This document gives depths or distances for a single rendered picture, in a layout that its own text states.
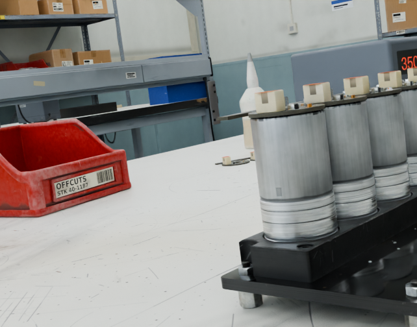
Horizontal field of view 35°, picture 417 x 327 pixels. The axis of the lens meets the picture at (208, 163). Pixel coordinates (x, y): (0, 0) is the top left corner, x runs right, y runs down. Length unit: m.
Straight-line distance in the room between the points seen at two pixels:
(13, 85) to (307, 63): 2.07
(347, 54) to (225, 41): 5.63
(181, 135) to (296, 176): 6.14
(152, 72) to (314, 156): 3.06
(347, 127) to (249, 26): 5.99
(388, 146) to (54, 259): 0.17
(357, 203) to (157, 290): 0.08
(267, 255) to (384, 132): 0.07
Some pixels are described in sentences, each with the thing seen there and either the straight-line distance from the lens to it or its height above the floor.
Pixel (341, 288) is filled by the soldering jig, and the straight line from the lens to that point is 0.20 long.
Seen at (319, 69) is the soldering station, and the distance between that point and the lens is 0.82.
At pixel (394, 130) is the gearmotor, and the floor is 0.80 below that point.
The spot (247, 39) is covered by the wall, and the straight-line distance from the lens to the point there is 6.23.
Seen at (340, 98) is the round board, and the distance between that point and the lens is 0.23.
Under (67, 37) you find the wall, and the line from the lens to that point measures 5.62.
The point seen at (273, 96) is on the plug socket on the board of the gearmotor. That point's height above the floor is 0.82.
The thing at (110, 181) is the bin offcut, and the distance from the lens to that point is 0.51.
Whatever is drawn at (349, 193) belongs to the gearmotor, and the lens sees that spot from 0.23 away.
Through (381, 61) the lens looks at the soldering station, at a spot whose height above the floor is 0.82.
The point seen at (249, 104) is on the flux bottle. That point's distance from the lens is 0.69.
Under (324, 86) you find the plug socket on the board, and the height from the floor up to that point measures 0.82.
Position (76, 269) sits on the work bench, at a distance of 0.30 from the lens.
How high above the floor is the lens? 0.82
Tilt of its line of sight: 7 degrees down
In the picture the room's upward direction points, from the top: 8 degrees counter-clockwise
